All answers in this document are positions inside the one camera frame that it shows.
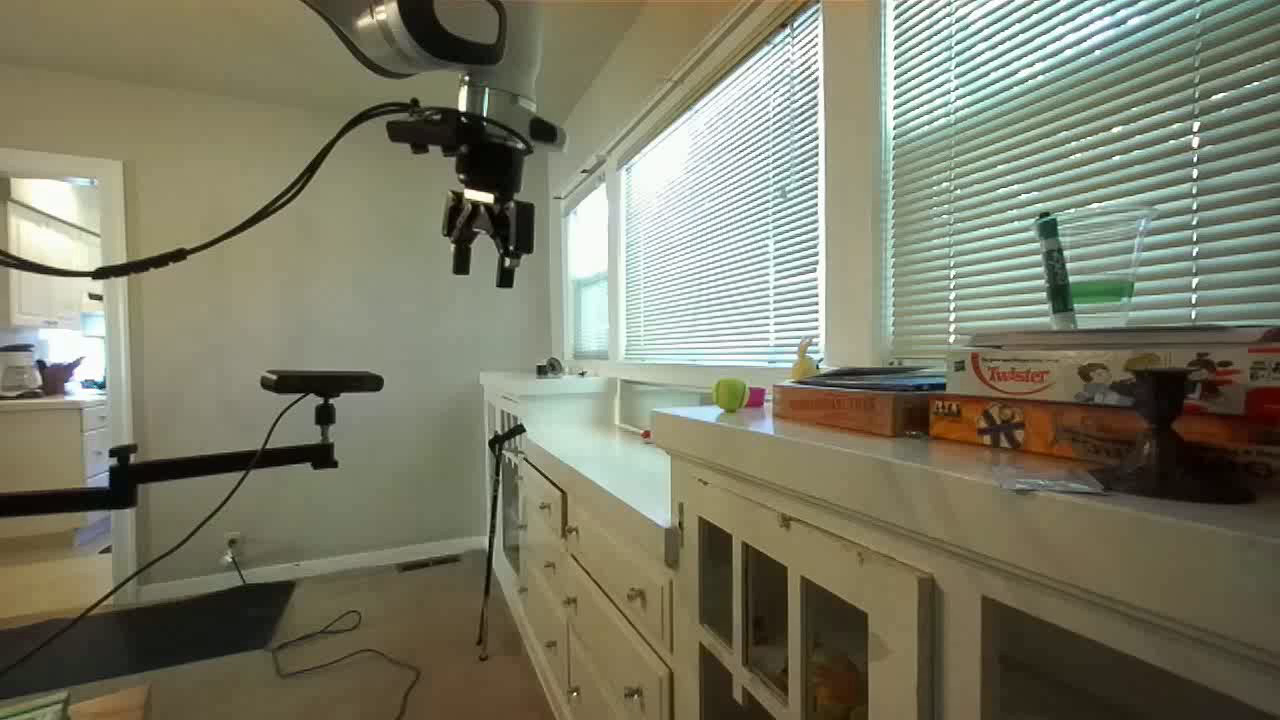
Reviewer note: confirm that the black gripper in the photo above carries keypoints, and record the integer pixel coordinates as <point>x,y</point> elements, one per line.
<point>491,166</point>

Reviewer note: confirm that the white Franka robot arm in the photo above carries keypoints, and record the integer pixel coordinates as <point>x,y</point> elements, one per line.
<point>403,24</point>

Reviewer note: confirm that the white drawer cabinet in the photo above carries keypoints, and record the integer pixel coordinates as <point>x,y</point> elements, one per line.
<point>600,465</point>

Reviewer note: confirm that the small bare window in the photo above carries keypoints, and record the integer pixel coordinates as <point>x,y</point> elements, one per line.
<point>586,267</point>

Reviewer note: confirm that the small dark object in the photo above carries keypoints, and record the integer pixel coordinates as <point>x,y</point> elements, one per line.
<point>545,365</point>

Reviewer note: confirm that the black tripod stand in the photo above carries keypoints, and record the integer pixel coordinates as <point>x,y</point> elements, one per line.
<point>499,507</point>

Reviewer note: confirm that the green tennis ball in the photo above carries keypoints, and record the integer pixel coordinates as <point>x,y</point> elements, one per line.
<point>728,395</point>

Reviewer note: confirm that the yellow plush bunny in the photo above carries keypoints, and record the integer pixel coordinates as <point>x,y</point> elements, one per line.
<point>807,363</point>

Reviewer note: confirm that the brown game box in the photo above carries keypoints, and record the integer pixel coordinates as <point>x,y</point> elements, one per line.
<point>843,410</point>

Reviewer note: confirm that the dark flat book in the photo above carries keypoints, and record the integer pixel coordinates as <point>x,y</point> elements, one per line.
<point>867,376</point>

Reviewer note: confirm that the dark red bowl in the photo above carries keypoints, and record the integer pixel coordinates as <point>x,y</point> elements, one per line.
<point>56,376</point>

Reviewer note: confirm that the white kitchen counter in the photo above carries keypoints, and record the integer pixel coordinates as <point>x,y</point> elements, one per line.
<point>45,441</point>

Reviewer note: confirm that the white kitchen appliance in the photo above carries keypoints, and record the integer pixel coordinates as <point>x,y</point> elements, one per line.
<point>17,375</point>

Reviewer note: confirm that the wide white window blinds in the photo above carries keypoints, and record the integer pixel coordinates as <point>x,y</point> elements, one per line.
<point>1014,133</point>

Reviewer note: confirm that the black floor mat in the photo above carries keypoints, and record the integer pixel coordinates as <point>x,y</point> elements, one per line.
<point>135,640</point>

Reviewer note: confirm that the orange board game box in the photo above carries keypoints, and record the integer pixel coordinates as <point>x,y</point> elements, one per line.
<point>1014,427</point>

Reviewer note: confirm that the green marker pen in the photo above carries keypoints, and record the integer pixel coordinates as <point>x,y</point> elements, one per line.
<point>1054,267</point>

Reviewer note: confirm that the orange toy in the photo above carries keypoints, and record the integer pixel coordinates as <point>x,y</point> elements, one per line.
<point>833,685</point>

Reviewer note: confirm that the white red board game box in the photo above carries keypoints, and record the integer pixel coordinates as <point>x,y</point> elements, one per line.
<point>1042,375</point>

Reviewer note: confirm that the clear plastic cup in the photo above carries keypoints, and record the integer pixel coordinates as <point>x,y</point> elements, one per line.
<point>1104,300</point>

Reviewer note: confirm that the dark wooden goblet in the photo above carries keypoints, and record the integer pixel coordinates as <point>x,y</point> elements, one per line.
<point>1164,454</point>

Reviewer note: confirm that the black stereo camera bar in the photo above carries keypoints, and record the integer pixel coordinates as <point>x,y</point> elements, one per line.
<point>321,382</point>

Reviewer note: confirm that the white wall outlet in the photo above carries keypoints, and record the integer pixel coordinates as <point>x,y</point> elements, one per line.
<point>233,550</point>

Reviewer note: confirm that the white kitchen wall cabinet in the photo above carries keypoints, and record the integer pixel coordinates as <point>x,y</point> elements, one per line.
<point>55,240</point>

